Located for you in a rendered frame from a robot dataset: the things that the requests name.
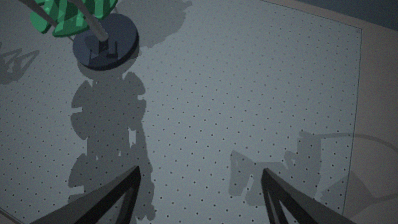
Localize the grey perforated base plate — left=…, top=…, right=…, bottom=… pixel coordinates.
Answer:
left=0, top=0, right=363, bottom=224

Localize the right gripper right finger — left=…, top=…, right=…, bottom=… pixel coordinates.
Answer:
left=261, top=168, right=356, bottom=224

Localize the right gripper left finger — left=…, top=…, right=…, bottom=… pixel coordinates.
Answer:
left=30, top=165, right=141, bottom=224

